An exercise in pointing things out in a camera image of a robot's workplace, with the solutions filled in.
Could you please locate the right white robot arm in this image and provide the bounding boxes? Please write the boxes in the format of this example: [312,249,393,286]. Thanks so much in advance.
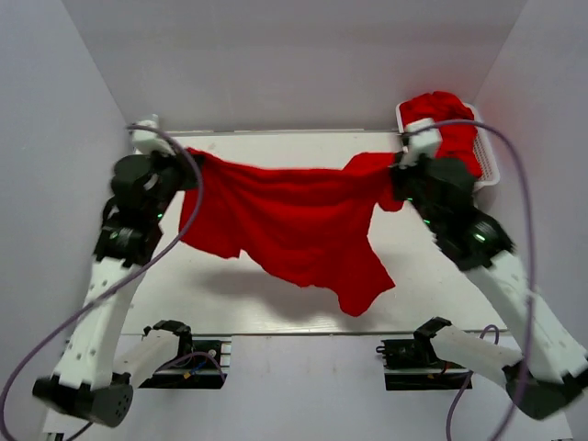
[390,156,587,421]

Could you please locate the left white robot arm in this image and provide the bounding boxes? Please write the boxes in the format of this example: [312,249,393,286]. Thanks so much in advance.
[32,150,203,427]

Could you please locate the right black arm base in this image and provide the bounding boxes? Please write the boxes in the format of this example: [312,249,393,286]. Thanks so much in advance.
[376,338,468,391]

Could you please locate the white plastic basket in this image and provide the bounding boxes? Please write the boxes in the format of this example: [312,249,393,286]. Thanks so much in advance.
[395,99,500,191]

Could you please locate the red t shirt pile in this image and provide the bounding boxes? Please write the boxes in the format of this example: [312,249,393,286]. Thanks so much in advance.
[400,91,482,178]

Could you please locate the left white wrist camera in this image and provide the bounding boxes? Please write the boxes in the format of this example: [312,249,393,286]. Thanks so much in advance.
[129,114,174,155]

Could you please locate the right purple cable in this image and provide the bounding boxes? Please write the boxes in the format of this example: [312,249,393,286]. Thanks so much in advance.
[403,118,538,441]

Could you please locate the purple cable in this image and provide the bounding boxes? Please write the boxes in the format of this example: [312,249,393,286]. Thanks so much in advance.
[0,122,206,441]
[403,118,538,441]

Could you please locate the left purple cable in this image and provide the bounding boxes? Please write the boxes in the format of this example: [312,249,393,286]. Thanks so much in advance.
[0,122,206,441]

